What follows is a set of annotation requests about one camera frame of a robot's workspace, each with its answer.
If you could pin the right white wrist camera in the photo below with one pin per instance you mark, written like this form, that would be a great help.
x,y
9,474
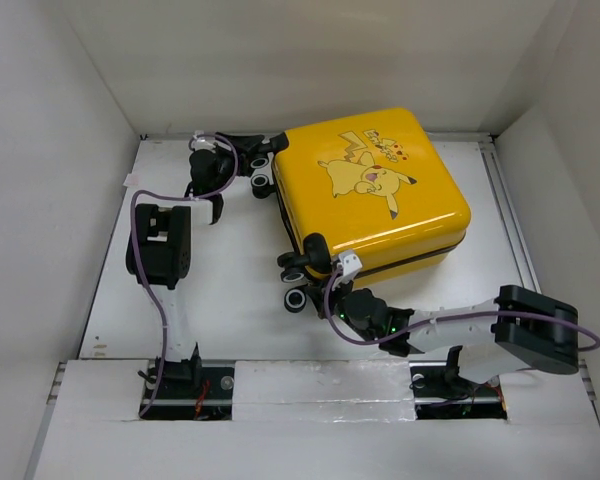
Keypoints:
x,y
348,264

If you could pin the small pink paper scrap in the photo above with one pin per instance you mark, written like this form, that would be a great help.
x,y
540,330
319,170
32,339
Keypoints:
x,y
131,181

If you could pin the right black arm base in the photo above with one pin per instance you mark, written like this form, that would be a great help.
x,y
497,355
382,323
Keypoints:
x,y
441,394

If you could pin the yellow hard-shell suitcase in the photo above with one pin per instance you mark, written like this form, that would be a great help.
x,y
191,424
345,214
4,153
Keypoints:
x,y
370,183

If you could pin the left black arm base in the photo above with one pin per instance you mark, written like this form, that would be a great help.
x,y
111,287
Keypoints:
x,y
190,390

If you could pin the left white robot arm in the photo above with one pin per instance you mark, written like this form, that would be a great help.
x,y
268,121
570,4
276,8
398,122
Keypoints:
x,y
159,247

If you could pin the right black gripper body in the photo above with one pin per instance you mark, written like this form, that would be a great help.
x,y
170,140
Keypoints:
x,y
342,314

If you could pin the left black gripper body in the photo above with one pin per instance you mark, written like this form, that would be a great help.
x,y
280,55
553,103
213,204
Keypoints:
x,y
225,164

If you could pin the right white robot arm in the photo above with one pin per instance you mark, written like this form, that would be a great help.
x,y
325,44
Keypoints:
x,y
518,329

